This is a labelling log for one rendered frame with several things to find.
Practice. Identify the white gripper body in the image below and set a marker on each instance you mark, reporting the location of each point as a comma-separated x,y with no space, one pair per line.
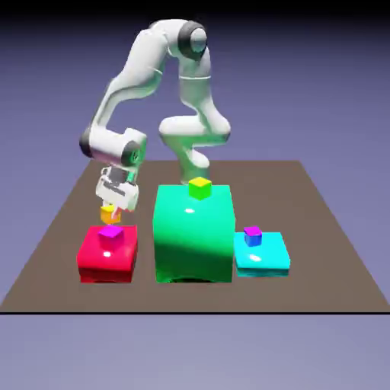
117,195

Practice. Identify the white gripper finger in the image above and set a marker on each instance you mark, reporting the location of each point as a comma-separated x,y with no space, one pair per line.
116,215

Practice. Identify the small orange cube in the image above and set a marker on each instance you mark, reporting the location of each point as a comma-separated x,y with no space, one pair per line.
106,215

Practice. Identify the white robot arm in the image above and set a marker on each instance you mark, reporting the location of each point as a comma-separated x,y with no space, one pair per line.
195,91

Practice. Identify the small magenta cube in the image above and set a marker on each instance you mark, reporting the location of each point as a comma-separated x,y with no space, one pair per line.
110,236

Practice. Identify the small yellow-green cube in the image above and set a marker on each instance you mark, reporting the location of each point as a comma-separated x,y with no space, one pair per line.
200,188

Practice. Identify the small blue cube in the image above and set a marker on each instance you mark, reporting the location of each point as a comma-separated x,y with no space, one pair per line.
253,237

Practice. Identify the large red box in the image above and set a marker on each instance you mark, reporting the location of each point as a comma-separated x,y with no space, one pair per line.
106,259

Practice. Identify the large green box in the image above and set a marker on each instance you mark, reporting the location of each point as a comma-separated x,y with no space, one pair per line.
193,237

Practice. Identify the large cyan box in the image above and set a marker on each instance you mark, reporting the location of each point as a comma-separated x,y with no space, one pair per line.
262,256

